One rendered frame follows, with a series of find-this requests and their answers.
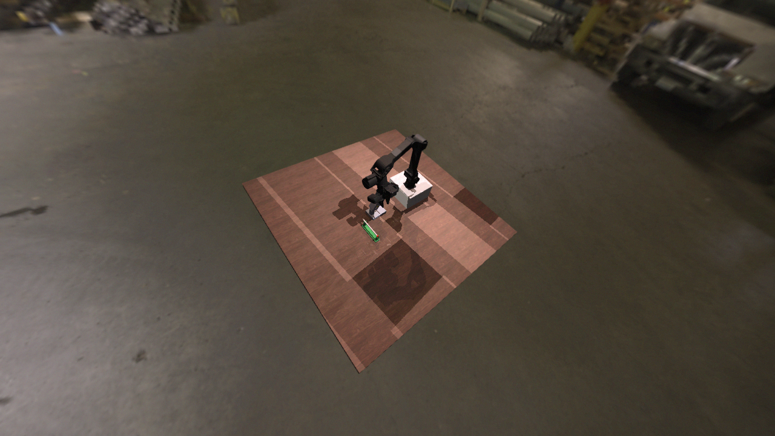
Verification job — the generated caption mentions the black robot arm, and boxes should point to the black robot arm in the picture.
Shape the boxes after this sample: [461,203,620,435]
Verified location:
[362,134,428,198]

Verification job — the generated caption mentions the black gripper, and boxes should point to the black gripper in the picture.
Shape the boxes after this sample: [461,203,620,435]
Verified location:
[368,181,396,208]

